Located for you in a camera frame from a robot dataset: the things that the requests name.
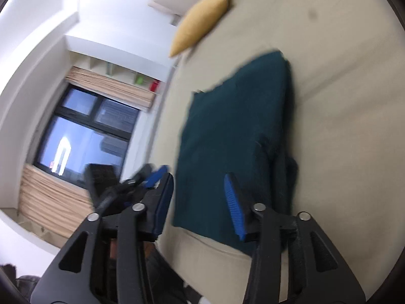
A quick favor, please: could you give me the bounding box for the dark teal garment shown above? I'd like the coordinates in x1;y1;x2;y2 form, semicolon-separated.
172;50;300;255

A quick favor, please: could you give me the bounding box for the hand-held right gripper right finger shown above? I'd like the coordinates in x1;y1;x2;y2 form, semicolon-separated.
223;173;368;304

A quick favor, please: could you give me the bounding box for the white wall shelf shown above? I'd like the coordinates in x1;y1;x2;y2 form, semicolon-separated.
67;48;172;96

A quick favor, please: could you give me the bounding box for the beige pleated curtain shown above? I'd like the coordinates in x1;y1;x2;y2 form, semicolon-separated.
65;66;157;112
19;164;96;239

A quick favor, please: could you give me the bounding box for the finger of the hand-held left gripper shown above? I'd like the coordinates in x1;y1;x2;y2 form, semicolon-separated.
127;163;154;187
143;165;170;191

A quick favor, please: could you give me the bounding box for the yellow pillow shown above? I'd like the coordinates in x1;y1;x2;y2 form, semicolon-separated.
169;0;233;58

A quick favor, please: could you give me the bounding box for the beige bed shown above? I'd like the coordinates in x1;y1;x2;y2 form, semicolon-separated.
149;0;405;304

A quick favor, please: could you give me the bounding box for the dark framed window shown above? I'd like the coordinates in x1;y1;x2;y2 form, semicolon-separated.
33;84;141;185

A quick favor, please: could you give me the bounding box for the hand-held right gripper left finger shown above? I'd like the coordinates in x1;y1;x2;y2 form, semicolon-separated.
30;173;175;304

